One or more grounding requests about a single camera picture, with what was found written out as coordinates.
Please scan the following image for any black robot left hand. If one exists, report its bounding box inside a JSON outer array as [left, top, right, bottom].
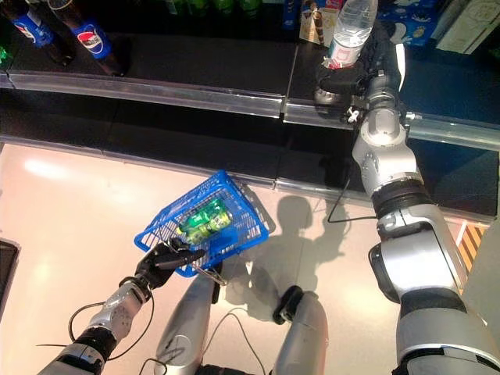
[[134, 237, 207, 291]]

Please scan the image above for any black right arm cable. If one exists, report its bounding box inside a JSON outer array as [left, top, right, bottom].
[[326, 177, 377, 224]]

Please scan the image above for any black robot left foot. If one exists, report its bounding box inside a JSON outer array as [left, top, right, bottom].
[[209, 260, 224, 305]]

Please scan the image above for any beige wafer roll box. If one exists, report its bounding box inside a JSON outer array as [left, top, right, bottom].
[[298, 0, 340, 47]]

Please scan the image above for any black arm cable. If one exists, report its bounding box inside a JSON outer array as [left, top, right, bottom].
[[35, 288, 156, 363], [326, 177, 377, 224]]

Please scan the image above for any black robot right foot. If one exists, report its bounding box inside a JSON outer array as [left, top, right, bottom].
[[272, 284, 305, 325]]

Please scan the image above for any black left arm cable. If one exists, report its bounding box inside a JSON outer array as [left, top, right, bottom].
[[35, 288, 156, 363]]

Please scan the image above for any dark glass display counter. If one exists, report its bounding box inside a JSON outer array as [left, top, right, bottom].
[[0, 237, 21, 313]]

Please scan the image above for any blue plastic shopping basket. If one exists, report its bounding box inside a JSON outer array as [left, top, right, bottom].
[[134, 169, 277, 279]]

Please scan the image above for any pepsi cola bottle blue cap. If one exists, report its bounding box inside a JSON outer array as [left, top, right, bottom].
[[0, 0, 77, 67], [48, 0, 130, 78]]

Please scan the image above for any tall blue oreo box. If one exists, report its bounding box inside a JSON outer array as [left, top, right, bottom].
[[281, 0, 302, 31]]

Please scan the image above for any water bottle red label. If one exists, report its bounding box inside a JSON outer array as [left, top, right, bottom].
[[314, 0, 380, 107]]

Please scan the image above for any black robot waist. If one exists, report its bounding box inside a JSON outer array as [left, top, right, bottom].
[[197, 363, 275, 375]]

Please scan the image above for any silver robot right leg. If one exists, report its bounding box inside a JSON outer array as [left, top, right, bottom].
[[272, 291, 330, 375]]

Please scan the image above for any black store shelf unit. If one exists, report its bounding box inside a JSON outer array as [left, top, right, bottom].
[[0, 0, 500, 220]]

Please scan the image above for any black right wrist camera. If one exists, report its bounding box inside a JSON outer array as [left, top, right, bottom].
[[340, 102, 366, 125]]

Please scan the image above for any wide blue oreo box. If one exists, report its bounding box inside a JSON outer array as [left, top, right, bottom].
[[377, 0, 441, 48]]

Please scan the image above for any black robot foot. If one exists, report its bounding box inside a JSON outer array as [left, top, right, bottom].
[[272, 284, 305, 325], [209, 260, 224, 305]]

